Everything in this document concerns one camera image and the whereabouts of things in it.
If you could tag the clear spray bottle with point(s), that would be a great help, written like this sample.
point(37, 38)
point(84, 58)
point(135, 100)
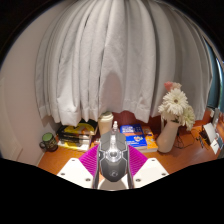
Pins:
point(115, 126)

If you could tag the small white box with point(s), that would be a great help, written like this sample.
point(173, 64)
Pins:
point(217, 145)

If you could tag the yellow and white book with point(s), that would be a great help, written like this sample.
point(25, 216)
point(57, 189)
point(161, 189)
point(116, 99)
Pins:
point(73, 146)

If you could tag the white angled device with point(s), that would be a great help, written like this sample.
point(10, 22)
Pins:
point(210, 132)

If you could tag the yellow and black book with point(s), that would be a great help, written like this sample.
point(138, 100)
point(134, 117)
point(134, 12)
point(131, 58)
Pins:
point(81, 128)

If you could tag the white pleated curtain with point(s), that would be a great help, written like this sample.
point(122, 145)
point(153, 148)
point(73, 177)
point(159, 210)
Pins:
point(116, 60)

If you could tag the thin black book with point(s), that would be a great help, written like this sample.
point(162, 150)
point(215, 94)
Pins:
point(73, 135)

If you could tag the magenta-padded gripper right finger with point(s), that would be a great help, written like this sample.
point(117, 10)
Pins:
point(150, 170)

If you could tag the orange book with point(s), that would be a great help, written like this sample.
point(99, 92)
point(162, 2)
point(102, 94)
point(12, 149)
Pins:
point(151, 140)

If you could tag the white pitcher vase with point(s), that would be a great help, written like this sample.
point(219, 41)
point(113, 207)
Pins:
point(167, 137)

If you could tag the grey computer mouse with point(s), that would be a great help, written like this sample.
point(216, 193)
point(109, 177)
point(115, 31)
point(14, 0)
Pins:
point(113, 160)

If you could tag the black book with white pages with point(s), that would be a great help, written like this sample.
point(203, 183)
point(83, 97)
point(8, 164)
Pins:
point(74, 140)

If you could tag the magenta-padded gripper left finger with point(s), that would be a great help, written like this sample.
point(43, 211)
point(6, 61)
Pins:
point(75, 171)

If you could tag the dark teal curtain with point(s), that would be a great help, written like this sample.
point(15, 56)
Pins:
point(213, 80)

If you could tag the cream tumbler bottle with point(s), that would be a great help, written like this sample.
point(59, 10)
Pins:
point(105, 124)

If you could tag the blue book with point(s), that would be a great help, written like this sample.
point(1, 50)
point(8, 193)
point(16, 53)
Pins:
point(134, 135)

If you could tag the dark mug with green rim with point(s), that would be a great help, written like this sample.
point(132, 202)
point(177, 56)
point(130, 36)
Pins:
point(50, 141)

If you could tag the white flower bouquet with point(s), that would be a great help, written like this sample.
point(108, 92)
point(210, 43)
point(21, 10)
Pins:
point(175, 103)

